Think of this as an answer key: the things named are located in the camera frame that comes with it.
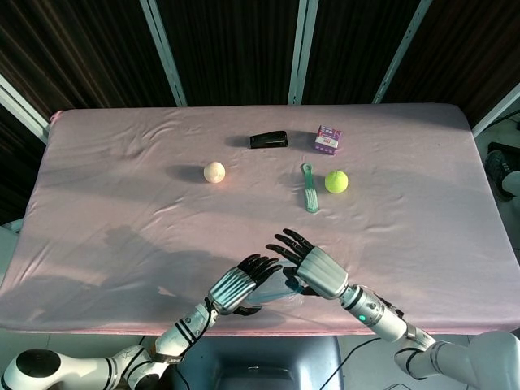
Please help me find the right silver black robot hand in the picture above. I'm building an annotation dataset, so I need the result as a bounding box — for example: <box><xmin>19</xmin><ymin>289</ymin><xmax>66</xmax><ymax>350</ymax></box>
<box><xmin>265</xmin><ymin>227</ymin><xmax>350</xmax><ymax>301</ymax></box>

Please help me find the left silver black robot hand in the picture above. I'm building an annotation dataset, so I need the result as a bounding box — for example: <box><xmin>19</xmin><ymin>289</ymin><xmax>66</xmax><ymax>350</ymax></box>
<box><xmin>206</xmin><ymin>253</ymin><xmax>284</xmax><ymax>317</ymax></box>

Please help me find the green scrubbing brush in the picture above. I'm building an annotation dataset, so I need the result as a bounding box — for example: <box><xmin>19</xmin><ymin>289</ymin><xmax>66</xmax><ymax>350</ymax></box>
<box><xmin>300</xmin><ymin>162</ymin><xmax>322</xmax><ymax>215</ymax></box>

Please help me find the grey-blue robot torso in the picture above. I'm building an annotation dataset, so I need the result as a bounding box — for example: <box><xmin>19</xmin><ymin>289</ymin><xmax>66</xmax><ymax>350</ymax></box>
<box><xmin>171</xmin><ymin>336</ymin><xmax>347</xmax><ymax>390</ymax></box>

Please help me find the yellow-green tennis ball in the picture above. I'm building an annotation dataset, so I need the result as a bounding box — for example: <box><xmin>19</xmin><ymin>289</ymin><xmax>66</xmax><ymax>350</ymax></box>
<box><xmin>324</xmin><ymin>170</ymin><xmax>349</xmax><ymax>194</ymax></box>

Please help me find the pale peach toy fruit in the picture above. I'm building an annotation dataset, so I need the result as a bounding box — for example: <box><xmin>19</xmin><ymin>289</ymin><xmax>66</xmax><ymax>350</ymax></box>
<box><xmin>203</xmin><ymin>161</ymin><xmax>227</xmax><ymax>184</ymax></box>

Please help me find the small purple carton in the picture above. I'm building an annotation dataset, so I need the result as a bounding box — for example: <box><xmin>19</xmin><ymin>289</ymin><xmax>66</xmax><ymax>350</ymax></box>
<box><xmin>313</xmin><ymin>124</ymin><xmax>344</xmax><ymax>157</ymax></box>

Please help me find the pink tablecloth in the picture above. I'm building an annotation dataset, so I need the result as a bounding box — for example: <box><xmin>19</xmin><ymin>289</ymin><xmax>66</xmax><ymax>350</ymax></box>
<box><xmin>0</xmin><ymin>102</ymin><xmax>514</xmax><ymax>339</ymax></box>

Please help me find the black stapler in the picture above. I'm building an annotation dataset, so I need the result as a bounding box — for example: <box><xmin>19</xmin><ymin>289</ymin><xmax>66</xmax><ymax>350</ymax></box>
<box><xmin>249</xmin><ymin>129</ymin><xmax>290</xmax><ymax>150</ymax></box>

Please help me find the black sneaker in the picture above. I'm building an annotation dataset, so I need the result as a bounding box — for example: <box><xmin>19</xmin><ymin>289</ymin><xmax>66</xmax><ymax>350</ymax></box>
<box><xmin>484</xmin><ymin>141</ymin><xmax>520</xmax><ymax>201</ymax></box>

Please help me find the black cable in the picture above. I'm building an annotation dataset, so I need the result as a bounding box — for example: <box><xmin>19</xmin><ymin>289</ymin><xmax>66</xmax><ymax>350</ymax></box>
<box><xmin>320</xmin><ymin>336</ymin><xmax>385</xmax><ymax>390</ymax></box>

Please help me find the grey metal frame post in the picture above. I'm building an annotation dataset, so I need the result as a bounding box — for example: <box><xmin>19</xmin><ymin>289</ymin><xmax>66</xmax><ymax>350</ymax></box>
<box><xmin>0</xmin><ymin>72</ymin><xmax>52</xmax><ymax>144</ymax></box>
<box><xmin>371</xmin><ymin>0</ymin><xmax>434</xmax><ymax>105</ymax></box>
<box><xmin>139</xmin><ymin>0</ymin><xmax>189</xmax><ymax>108</ymax></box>
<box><xmin>287</xmin><ymin>0</ymin><xmax>323</xmax><ymax>106</ymax></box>
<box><xmin>470</xmin><ymin>86</ymin><xmax>520</xmax><ymax>137</ymax></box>

